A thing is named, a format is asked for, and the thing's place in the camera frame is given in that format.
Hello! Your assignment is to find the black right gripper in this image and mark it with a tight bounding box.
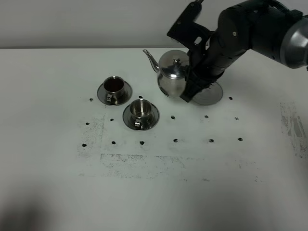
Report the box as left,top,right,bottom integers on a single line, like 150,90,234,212
180,29,247,103

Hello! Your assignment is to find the stainless steel teapot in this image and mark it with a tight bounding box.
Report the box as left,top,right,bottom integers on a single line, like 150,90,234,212
143,50,189,98

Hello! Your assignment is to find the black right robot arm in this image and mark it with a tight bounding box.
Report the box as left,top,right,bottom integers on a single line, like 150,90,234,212
177,0,308,102

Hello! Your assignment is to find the steel teapot saucer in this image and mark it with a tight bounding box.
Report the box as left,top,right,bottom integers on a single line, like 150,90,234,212
192,82,223,106

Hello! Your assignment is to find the near steel teacup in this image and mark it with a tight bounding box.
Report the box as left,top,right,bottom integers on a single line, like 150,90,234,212
129,99,152,128

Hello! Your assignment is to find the steel teacup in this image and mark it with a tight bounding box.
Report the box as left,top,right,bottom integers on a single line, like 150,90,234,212
129,99,152,128
103,76,125,103

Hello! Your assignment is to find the far steel saucer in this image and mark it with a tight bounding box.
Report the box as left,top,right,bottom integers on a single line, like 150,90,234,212
97,81,133,106

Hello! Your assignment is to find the near steel saucer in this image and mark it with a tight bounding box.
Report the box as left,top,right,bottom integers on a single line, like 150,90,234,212
122,104,160,131

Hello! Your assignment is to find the far steel teacup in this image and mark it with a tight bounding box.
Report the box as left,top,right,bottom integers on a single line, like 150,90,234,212
103,76,125,103

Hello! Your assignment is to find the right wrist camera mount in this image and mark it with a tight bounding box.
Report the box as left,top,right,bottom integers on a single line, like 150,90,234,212
167,0,214,52

